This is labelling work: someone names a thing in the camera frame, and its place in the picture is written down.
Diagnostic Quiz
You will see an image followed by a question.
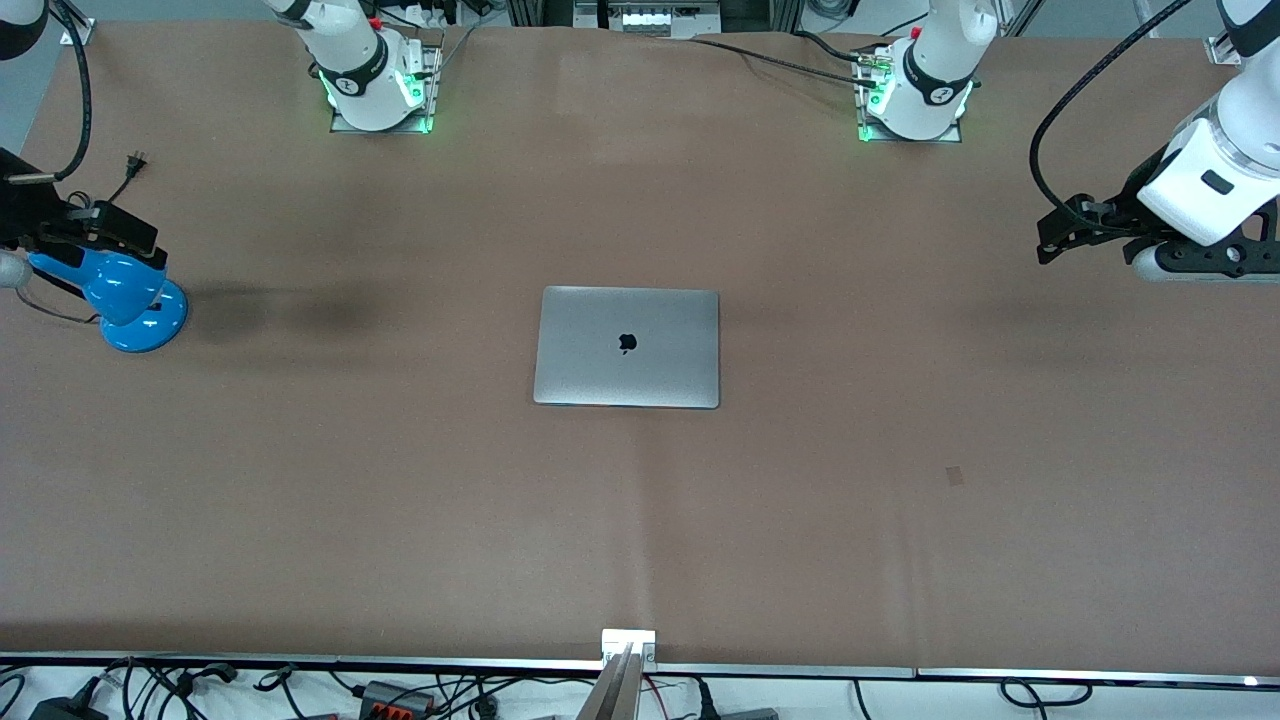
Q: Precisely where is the silver grey laptop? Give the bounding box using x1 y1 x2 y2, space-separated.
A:
533 286 721 410

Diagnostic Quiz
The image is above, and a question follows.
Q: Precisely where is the blue desk lamp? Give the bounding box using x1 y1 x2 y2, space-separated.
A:
27 248 189 354

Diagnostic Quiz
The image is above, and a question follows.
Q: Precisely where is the brown table cover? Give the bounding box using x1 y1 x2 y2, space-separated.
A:
0 20 1280 673

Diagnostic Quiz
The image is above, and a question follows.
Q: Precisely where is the black power adapter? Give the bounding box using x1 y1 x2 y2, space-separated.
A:
30 690 106 720

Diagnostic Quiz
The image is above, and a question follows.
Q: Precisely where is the grey electrical terminal box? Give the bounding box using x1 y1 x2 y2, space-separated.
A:
573 0 723 41

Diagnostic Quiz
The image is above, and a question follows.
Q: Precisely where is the metal table edge strip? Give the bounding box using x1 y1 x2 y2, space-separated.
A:
0 650 1280 687

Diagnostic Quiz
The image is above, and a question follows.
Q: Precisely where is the black orange connector box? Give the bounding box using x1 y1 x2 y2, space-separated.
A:
360 680 436 717

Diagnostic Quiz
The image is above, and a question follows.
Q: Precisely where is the black lamp cable with plug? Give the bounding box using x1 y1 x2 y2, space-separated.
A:
14 152 149 326

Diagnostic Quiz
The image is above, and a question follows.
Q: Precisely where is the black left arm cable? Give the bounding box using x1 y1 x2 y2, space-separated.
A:
1030 0 1193 237

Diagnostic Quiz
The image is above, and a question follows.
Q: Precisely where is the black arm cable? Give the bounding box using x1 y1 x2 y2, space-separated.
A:
1030 0 1193 237
5 0 93 184

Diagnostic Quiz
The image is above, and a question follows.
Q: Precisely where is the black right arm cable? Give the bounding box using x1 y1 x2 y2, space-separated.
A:
5 0 93 184

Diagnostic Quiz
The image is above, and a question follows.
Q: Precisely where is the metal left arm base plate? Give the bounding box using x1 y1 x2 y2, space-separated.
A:
857 45 963 143

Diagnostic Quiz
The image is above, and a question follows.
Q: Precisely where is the long black power cable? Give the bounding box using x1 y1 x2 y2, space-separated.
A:
690 33 881 89

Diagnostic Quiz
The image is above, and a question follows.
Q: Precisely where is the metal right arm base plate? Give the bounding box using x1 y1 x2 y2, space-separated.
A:
330 30 443 134

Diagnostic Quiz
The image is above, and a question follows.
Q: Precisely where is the black tangled cable bundle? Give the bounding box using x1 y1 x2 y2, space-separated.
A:
100 658 241 720

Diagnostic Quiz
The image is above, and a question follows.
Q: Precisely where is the black looped floor cable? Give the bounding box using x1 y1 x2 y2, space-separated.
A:
1000 678 1093 707

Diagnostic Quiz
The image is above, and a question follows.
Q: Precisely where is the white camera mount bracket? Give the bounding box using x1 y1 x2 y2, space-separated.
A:
602 628 657 666

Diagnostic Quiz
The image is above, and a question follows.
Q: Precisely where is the aluminium camera pole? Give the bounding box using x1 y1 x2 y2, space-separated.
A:
575 645 641 720

